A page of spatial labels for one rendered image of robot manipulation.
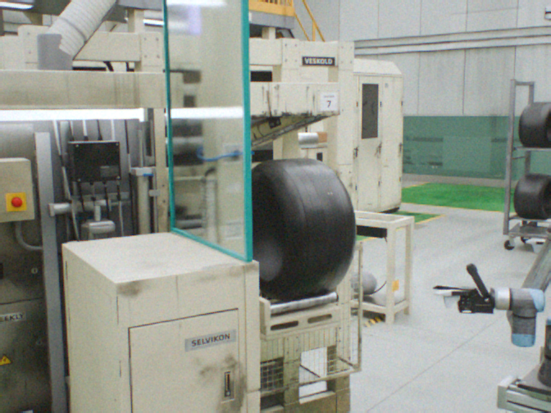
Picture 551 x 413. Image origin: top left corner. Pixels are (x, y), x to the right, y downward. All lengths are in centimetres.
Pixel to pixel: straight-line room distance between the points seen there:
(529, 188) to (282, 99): 537
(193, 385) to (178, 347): 12
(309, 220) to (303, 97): 69
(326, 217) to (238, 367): 86
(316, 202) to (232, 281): 82
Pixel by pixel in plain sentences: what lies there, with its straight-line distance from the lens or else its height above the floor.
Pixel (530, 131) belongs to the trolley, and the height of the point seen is 136.
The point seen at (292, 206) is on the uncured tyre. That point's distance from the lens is 252.
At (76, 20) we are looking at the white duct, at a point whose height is 199.
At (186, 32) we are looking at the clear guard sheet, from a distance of 212.
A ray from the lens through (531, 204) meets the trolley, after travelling 797.
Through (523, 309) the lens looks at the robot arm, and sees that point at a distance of 237.
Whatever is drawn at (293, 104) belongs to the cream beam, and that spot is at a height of 169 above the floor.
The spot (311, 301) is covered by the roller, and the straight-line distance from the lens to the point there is 273.
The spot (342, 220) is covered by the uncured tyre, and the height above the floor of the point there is 125.
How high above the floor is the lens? 169
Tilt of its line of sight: 10 degrees down
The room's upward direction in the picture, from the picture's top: 1 degrees counter-clockwise
